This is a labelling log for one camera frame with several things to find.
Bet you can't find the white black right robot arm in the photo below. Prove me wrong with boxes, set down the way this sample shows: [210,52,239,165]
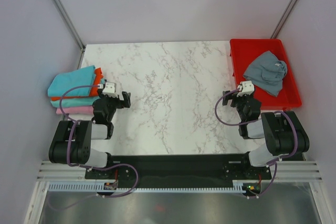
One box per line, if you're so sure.
[215,90,310,179]

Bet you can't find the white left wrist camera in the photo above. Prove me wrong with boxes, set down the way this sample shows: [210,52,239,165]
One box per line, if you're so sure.
[97,82,117,98]

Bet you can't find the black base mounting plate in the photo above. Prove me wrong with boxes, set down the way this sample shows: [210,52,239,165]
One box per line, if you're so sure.
[85,154,271,187]

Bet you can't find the grey t shirt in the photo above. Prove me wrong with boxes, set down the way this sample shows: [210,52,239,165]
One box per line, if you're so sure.
[243,51,288,97]

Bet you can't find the folded red t shirt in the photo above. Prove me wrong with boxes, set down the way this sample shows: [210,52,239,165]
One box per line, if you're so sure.
[51,68,103,101]

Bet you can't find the aluminium frame rail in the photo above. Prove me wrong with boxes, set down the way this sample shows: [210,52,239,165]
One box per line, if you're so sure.
[37,161,322,183]

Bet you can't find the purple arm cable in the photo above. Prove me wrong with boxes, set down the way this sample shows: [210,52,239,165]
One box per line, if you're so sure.
[59,84,140,210]
[214,90,299,200]

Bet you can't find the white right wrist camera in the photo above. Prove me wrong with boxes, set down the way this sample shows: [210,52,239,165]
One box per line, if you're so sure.
[237,80,255,97]

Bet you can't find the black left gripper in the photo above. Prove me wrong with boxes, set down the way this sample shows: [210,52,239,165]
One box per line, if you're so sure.
[97,89,130,122]

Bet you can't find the folded pink t shirt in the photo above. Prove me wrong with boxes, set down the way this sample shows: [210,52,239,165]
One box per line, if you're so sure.
[55,79,110,116]

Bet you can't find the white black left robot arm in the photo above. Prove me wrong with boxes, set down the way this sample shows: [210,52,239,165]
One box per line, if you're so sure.
[48,91,131,178]

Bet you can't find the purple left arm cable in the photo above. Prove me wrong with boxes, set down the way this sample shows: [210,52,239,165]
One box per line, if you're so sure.
[59,84,140,210]

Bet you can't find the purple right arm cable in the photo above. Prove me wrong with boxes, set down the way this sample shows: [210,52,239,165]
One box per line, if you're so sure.
[214,90,299,200]

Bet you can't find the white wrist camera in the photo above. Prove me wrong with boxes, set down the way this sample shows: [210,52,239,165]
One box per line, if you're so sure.
[97,82,117,98]
[237,80,255,97]

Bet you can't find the grey slotted cable duct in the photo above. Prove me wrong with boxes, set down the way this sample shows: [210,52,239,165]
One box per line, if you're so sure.
[48,182,260,193]

